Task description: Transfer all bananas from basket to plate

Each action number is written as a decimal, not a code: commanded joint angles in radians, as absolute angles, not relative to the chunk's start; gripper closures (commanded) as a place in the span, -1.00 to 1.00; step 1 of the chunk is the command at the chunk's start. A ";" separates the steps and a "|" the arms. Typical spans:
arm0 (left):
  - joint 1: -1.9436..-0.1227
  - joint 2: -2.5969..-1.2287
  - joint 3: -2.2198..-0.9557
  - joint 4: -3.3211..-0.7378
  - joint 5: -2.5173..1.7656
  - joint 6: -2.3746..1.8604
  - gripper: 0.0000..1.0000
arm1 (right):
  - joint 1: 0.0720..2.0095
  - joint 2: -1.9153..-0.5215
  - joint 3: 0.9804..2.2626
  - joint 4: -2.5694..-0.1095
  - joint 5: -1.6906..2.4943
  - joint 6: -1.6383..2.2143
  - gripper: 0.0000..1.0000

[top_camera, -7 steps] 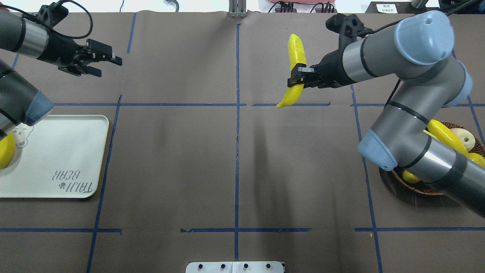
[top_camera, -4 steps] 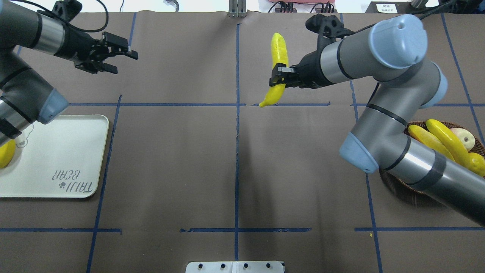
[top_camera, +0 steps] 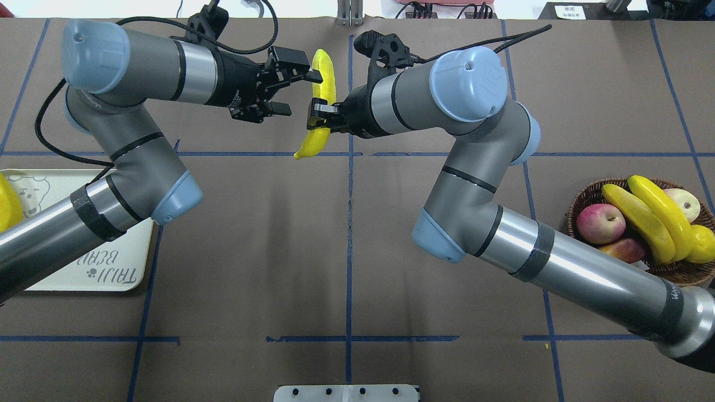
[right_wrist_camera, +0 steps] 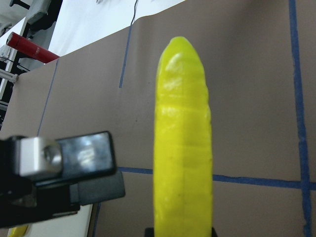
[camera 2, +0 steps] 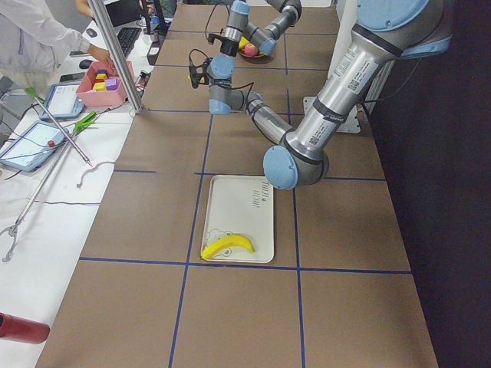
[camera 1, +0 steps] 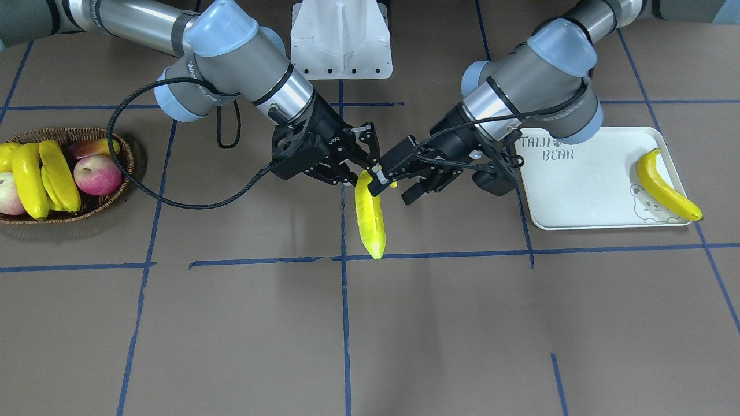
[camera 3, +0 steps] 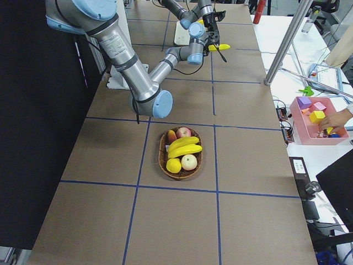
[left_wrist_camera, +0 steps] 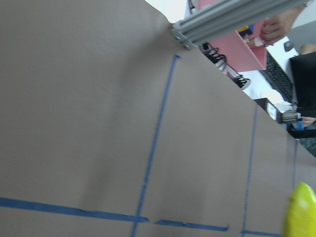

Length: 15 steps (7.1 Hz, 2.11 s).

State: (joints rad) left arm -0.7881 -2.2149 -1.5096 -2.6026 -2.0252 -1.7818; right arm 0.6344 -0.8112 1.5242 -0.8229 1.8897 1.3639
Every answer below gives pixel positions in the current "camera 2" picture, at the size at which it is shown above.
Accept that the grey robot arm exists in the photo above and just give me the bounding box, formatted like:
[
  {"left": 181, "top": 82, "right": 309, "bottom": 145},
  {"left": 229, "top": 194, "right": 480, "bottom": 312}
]
[
  {"left": 220, "top": 0, "right": 302, "bottom": 57},
  {"left": 190, "top": 0, "right": 454, "bottom": 189}
]

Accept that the person in white shirt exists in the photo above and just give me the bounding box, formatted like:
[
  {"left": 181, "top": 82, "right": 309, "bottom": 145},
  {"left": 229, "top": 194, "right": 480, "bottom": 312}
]
[{"left": 1, "top": 1, "right": 116, "bottom": 92}]

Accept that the blue teach pendant far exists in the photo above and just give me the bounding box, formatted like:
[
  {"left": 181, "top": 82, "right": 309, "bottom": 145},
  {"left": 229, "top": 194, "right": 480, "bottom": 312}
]
[{"left": 43, "top": 83, "right": 84, "bottom": 120}]

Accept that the yellow banana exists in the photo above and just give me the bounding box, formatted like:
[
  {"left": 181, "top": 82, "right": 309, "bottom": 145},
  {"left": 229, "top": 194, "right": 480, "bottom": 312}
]
[{"left": 200, "top": 234, "right": 255, "bottom": 260}]

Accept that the aluminium frame post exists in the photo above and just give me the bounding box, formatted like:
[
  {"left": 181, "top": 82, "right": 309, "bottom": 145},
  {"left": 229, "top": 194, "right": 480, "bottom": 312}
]
[{"left": 88, "top": 0, "right": 143, "bottom": 114}]

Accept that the cream bear tray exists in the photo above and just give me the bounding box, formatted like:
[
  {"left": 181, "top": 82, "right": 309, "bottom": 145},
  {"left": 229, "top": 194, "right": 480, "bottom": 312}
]
[{"left": 200, "top": 175, "right": 275, "bottom": 264}]

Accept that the black keyboard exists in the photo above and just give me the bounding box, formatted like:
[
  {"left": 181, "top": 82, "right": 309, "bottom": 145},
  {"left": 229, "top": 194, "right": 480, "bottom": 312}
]
[{"left": 117, "top": 27, "right": 142, "bottom": 60}]

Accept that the red bottle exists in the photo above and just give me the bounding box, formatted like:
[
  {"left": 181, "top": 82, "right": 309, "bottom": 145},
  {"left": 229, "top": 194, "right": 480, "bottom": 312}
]
[{"left": 1, "top": 313, "right": 51, "bottom": 344}]

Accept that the pink white apple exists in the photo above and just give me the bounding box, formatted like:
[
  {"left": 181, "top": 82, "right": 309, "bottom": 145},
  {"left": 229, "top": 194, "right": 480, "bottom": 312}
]
[{"left": 243, "top": 43, "right": 258, "bottom": 58}]

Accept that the pink plastic bin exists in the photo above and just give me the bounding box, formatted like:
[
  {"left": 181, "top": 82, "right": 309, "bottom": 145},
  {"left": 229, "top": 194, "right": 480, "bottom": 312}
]
[{"left": 76, "top": 61, "right": 127, "bottom": 107}]

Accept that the green clamp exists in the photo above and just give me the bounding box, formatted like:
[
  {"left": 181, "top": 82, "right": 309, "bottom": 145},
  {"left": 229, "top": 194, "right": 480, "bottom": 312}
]
[{"left": 72, "top": 111, "right": 97, "bottom": 135}]

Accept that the brown wicker basket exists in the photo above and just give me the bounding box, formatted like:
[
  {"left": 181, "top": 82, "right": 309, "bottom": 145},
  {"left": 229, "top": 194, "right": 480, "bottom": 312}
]
[{"left": 239, "top": 53, "right": 275, "bottom": 64}]

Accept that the metal reacher grabber tool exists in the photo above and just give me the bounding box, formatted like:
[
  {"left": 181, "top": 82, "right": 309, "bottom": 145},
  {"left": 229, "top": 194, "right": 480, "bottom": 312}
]
[{"left": 1, "top": 87, "right": 93, "bottom": 263}]

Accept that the blue teach pendant near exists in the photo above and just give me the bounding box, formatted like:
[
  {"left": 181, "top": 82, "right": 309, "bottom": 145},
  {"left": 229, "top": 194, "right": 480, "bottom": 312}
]
[{"left": 1, "top": 120, "right": 65, "bottom": 172}]

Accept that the blue teach pendant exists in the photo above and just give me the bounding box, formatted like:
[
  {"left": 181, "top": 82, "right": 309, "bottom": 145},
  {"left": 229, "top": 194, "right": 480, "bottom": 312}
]
[
  {"left": 1, "top": 120, "right": 65, "bottom": 172},
  {"left": 43, "top": 83, "right": 84, "bottom": 120}
]

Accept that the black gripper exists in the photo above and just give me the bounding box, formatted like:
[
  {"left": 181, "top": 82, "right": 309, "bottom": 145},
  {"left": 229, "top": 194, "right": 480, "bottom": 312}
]
[{"left": 220, "top": 38, "right": 239, "bottom": 57}]

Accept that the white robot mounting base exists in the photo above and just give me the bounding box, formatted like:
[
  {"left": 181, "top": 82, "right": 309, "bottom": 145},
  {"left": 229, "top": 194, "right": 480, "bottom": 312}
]
[{"left": 302, "top": 96, "right": 361, "bottom": 134}]

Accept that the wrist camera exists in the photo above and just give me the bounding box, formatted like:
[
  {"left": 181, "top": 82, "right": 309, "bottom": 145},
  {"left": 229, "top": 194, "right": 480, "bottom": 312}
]
[
  {"left": 206, "top": 33, "right": 224, "bottom": 44},
  {"left": 188, "top": 48, "right": 213, "bottom": 89}
]

